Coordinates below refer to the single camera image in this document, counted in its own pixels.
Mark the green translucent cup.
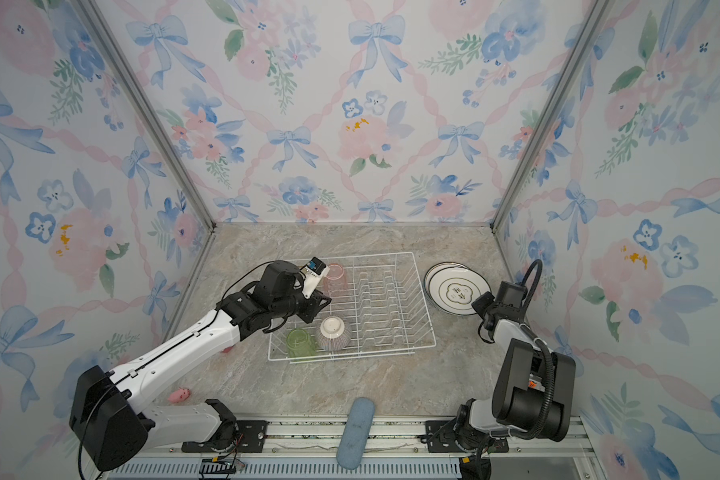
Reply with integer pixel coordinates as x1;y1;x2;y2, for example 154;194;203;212
286;328;317;360

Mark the white plate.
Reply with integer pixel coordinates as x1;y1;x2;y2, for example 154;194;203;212
423;262;492;316

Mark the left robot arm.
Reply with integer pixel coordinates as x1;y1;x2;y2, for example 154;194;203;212
69;258;331;472

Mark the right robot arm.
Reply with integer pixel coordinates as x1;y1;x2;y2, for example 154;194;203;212
453;282;577;451

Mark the pink translucent cup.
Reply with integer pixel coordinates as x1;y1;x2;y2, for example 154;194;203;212
324;263;350;297

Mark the ribbed ceramic bowl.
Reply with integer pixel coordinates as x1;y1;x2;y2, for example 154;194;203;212
316;316;351;352

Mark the pink small toy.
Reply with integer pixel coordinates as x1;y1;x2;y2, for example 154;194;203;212
168;388;191;404

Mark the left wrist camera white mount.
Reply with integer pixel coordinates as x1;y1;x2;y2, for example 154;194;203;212
301;257;330;299

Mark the black camera cable left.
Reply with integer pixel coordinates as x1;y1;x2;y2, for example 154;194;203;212
76;259;289;480

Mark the white wire dish rack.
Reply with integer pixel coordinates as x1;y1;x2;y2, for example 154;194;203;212
267;252;437;364

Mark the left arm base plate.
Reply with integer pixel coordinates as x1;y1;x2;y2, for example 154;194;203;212
181;420;269;454

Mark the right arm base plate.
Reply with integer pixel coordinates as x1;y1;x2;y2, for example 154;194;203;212
420;418;484;455

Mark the aluminium front rail frame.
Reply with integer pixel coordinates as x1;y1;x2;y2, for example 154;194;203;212
78;416;605;479

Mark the aluminium corner post left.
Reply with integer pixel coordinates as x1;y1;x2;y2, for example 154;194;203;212
71;0;217;232

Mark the aluminium corner post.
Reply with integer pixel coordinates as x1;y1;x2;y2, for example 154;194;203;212
71;0;217;232
490;0;613;232

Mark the aluminium corner post right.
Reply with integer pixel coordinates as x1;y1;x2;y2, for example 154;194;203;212
490;0;613;232

